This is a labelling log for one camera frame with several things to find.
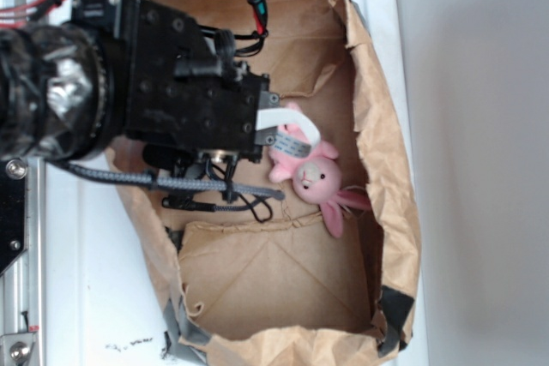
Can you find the aluminium frame rail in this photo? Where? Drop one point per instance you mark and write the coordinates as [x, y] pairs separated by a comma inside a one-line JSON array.
[[22, 306]]

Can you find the white plastic tray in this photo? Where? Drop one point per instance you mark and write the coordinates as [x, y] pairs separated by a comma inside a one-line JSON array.
[[99, 303]]

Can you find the pink plush bunny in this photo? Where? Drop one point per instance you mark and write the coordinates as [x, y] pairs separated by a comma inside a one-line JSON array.
[[315, 177]]

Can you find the brown paper lined box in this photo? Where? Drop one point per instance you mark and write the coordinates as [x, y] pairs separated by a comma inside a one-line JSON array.
[[285, 292]]

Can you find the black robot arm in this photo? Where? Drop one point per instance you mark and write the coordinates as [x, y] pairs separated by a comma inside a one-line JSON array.
[[49, 107]]

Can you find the black mounting bracket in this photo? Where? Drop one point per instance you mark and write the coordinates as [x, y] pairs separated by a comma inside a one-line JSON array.
[[13, 211]]

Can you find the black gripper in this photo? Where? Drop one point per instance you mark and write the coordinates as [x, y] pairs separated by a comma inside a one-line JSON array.
[[160, 82]]

